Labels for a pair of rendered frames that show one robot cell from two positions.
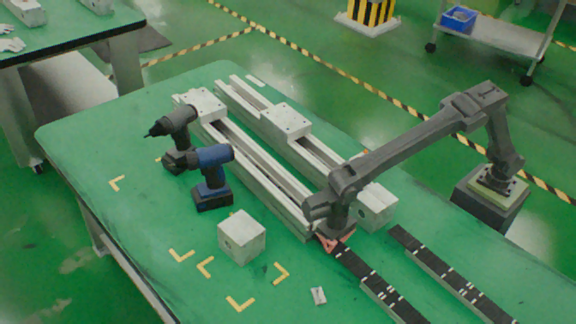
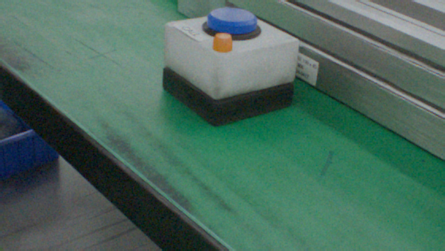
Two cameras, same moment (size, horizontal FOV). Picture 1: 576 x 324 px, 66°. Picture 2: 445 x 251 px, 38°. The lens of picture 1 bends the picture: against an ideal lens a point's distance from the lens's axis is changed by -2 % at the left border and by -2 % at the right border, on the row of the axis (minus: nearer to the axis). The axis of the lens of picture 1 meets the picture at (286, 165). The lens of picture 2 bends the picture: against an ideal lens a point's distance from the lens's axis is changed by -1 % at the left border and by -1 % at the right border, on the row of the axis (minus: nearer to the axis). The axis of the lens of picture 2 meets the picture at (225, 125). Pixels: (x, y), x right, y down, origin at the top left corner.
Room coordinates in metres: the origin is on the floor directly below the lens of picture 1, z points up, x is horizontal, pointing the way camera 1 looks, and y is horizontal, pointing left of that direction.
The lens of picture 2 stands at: (1.67, -0.23, 1.02)
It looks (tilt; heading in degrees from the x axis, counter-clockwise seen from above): 28 degrees down; 184
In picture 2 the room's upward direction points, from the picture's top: 4 degrees clockwise
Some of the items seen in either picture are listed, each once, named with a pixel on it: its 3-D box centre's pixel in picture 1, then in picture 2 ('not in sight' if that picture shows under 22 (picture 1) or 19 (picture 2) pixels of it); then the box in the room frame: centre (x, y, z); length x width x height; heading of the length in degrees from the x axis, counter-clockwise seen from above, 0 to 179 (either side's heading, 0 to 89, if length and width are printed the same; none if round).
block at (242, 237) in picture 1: (244, 236); not in sight; (0.82, 0.10, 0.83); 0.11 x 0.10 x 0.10; 138
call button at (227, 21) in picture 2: not in sight; (231, 25); (1.18, -0.27, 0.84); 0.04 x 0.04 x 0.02
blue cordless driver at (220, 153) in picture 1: (201, 178); not in sight; (0.98, 0.25, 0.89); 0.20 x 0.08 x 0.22; 117
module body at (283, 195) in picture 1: (241, 154); not in sight; (1.18, 0.16, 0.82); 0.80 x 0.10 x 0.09; 41
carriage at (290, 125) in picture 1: (285, 124); not in sight; (1.30, 0.01, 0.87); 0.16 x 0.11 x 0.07; 41
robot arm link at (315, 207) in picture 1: (327, 198); not in sight; (0.81, -0.11, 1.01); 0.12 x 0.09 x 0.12; 118
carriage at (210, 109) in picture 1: (202, 108); not in sight; (1.36, 0.32, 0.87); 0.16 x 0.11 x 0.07; 41
